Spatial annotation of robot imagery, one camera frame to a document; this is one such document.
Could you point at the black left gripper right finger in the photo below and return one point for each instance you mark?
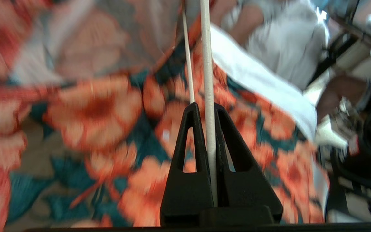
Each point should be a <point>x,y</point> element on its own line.
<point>243,190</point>

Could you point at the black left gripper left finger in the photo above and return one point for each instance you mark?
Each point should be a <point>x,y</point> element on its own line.
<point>185,193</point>

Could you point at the orange floral short-sleeve shirt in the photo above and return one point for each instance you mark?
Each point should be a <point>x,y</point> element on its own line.
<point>98,109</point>

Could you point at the seated person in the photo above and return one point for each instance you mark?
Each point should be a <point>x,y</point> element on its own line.
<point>285,42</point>

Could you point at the white sheeted bed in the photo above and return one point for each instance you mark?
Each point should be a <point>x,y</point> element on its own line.
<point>253,74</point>

